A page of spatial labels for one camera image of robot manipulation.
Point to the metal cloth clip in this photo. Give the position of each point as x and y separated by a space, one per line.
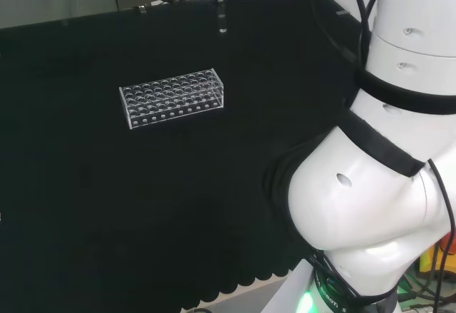
140 9
342 13

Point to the clear glass test tube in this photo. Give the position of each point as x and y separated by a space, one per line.
222 24

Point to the yellow box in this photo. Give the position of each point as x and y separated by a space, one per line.
429 259

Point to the black bench cloth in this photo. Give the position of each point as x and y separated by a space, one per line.
107 192

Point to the clear plastic test tube rack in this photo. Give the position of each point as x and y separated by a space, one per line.
171 99

